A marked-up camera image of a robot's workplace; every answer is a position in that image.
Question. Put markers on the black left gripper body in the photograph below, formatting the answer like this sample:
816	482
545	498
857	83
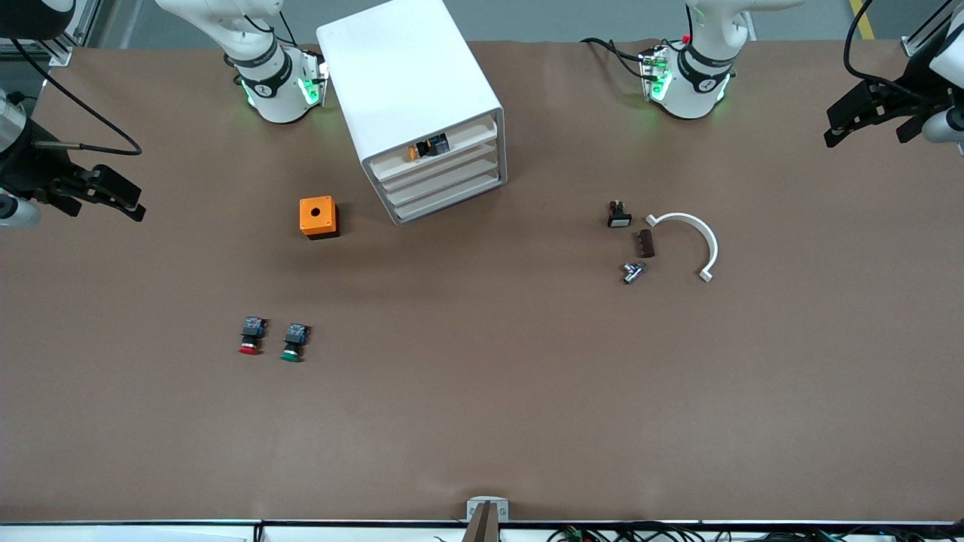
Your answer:
898	101

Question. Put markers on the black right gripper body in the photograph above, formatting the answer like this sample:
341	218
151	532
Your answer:
34	172

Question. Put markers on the red push button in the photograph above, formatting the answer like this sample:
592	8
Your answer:
251	337

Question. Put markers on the white plastic drawer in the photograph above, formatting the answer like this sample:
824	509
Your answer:
467	178
467	193
474	135
467	162

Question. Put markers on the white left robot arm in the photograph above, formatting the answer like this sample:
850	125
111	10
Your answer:
693	83

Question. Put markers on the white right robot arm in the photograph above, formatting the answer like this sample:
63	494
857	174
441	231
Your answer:
263	75

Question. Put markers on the green push button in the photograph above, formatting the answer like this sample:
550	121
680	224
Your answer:
294	342

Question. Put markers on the white drawer cabinet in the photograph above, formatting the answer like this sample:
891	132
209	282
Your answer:
399	75

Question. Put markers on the orange box with hole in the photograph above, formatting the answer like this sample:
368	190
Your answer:
316	214

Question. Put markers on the brown terminal block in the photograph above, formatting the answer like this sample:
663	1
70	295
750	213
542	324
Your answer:
645	244

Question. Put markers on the aluminium frame profile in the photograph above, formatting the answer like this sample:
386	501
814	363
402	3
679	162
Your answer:
64	49
915	47

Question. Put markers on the white curved bracket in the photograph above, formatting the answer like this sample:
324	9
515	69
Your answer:
704	237

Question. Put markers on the black switch with white face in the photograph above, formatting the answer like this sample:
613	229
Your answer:
619	218

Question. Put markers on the silver key switch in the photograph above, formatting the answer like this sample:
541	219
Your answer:
633	272

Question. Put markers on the black and blue switch block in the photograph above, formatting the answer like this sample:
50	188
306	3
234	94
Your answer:
435	145

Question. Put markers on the grey metal bracket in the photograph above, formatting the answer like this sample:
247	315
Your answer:
501	512

